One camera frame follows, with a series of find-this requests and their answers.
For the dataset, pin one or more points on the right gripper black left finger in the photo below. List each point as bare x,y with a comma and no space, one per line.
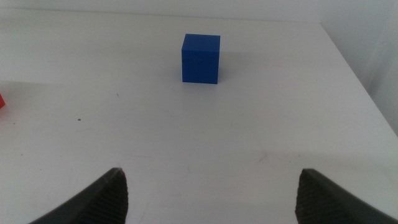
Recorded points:
99,205

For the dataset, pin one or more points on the blue cube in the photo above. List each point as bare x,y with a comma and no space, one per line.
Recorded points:
200,62

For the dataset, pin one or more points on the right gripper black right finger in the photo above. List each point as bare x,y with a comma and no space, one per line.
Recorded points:
323,205

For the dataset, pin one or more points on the red cube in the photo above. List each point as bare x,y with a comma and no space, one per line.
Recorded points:
2,102

